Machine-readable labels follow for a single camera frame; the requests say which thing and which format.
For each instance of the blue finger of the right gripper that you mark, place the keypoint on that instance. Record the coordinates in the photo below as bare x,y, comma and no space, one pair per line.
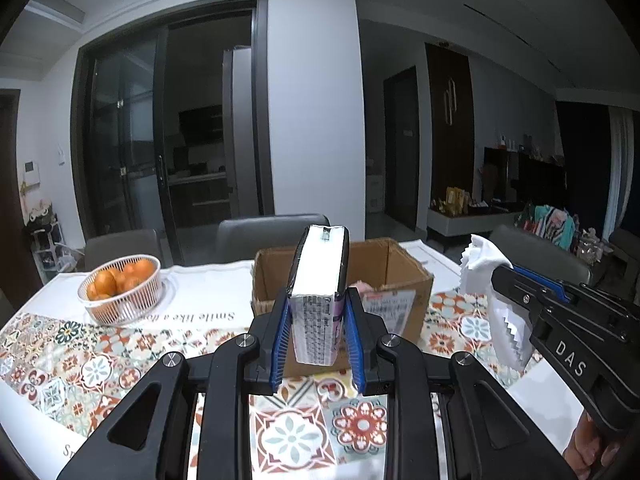
556,287

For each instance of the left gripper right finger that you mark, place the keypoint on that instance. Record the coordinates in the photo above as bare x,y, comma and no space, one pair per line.
362,330

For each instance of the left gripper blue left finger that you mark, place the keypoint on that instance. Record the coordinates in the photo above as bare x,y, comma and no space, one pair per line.
273,331

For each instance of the pink fluffy plush item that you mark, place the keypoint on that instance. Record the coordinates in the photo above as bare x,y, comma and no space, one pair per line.
363,287

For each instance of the small pink printed box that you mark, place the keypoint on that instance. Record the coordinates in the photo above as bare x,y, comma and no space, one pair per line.
316,293

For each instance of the right hand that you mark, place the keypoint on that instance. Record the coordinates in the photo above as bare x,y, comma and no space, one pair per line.
587,448

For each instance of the brown cardboard box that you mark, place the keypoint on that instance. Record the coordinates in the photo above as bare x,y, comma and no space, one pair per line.
402,289

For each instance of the grey dining chair right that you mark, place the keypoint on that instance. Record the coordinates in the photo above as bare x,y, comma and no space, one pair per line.
534,253

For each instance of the grey dining chair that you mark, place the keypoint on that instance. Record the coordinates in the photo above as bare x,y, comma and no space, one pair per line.
242,238
105,248
534,253

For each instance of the colourful clothes pile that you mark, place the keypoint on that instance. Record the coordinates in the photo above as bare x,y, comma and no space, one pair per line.
549,223

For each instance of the white low cabinet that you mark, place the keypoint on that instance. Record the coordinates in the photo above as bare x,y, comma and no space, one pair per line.
453,231

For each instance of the white basket of oranges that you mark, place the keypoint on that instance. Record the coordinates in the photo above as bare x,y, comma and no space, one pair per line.
122,290

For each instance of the patterned table runner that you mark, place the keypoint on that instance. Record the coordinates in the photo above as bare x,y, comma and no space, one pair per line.
61,376

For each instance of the grey dining chair left back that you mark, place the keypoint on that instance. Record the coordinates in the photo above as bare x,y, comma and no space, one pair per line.
105,248

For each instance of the white shelf rack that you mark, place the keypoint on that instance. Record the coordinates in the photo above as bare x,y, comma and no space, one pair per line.
48,247

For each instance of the silver refrigerator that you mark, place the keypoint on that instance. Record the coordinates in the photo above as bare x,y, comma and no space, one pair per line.
238,125

